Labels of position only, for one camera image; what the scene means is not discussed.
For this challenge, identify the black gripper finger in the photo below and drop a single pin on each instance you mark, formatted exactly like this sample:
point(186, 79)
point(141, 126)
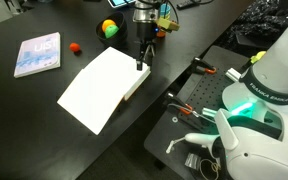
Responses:
point(140, 63)
point(151, 53)

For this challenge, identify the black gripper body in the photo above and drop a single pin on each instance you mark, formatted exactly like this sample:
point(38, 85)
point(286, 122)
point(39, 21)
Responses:
point(146, 32)

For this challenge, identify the orange robotics book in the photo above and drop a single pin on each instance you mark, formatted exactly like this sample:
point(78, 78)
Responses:
point(100, 86)

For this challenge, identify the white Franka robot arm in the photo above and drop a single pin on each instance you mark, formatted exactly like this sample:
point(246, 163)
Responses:
point(270, 66)

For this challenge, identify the light purple UIST book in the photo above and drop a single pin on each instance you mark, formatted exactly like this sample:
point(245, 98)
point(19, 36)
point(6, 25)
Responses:
point(37, 55)

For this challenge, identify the black bowl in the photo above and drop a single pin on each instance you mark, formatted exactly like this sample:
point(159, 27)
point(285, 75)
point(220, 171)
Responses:
point(120, 33)

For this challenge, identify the blue plastic cup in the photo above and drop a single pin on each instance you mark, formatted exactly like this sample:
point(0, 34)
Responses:
point(165, 10)

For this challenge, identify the green ball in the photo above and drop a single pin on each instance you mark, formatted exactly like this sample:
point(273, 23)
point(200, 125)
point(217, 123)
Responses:
point(112, 31)

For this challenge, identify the white tablet with lit screen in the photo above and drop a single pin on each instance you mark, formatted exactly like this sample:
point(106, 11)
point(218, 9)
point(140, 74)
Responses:
point(120, 2)

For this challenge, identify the orange ball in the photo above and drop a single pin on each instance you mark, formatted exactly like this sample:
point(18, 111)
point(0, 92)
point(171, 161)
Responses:
point(108, 23)

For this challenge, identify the black remote control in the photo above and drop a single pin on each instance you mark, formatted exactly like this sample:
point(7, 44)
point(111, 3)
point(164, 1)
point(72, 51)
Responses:
point(188, 4)

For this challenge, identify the small white washer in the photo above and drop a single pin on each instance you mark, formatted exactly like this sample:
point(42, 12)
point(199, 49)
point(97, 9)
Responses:
point(175, 119)

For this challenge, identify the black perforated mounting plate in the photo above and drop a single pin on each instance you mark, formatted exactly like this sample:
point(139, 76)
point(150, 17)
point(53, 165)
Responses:
point(207, 90)

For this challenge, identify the small red ball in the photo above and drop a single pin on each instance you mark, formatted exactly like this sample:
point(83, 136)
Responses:
point(74, 47)

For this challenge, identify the short aluminium profile bar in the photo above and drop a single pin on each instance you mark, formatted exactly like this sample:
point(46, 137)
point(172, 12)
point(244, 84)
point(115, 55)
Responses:
point(209, 112)

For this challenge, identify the white handheld device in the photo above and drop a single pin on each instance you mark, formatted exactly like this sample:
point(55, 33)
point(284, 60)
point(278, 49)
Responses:
point(199, 138)

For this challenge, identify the yellow-green knob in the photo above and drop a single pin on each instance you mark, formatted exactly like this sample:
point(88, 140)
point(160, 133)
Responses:
point(258, 56)

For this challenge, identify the small clear plastic bag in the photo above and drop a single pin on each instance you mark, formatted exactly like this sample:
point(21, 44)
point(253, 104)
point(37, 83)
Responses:
point(192, 160)

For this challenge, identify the dark speckled bag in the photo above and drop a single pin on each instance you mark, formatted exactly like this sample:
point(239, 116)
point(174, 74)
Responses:
point(264, 20)

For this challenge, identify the tan rubber band loop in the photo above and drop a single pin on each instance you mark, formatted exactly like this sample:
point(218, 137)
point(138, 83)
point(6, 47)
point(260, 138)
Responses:
point(201, 165)

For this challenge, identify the yellow wrist camera box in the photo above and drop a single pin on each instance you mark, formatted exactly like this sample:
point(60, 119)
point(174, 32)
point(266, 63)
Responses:
point(167, 24)

